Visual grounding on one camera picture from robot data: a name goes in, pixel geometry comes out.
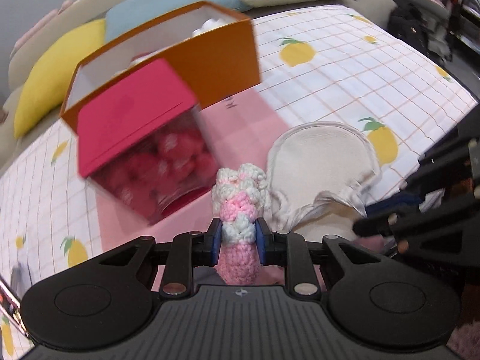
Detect beige round cloth pouch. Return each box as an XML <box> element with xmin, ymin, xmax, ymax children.
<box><xmin>264</xmin><ymin>122</ymin><xmax>382</xmax><ymax>242</ymax></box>

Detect pink white crochet toy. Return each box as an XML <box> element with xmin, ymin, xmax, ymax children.
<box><xmin>211</xmin><ymin>163</ymin><xmax>267</xmax><ymax>285</ymax></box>

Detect red box with clear front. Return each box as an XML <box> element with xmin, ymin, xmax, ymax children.
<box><xmin>76</xmin><ymin>59</ymin><xmax>219</xmax><ymax>224</ymax></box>

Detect fruit print checked tablecloth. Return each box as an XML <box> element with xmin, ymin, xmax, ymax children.
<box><xmin>1</xmin><ymin>5</ymin><xmax>475</xmax><ymax>285</ymax></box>

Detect pink paper mat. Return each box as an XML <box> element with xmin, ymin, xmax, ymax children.
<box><xmin>95</xmin><ymin>85</ymin><xmax>327</xmax><ymax>293</ymax></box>

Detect pink office chair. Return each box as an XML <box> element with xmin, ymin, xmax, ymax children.
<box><xmin>387</xmin><ymin>0</ymin><xmax>452</xmax><ymax>66</ymax></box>

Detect yellow cushion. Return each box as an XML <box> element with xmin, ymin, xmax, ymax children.
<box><xmin>14</xmin><ymin>19</ymin><xmax>106</xmax><ymax>138</ymax></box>

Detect beige sofa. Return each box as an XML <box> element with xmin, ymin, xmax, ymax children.
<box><xmin>0</xmin><ymin>0</ymin><xmax>399</xmax><ymax>169</ymax></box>

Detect orange cardboard box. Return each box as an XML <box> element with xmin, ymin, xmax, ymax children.
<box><xmin>60</xmin><ymin>1</ymin><xmax>261</xmax><ymax>130</ymax></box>

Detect white items in box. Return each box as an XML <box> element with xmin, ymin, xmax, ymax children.
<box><xmin>127</xmin><ymin>16</ymin><xmax>230</xmax><ymax>68</ymax></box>

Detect pink plush toy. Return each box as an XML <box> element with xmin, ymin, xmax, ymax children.
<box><xmin>10</xmin><ymin>0</ymin><xmax>75</xmax><ymax>58</ymax></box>

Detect light blue cushion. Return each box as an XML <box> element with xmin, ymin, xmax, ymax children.
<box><xmin>105</xmin><ymin>0</ymin><xmax>250</xmax><ymax>42</ymax></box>

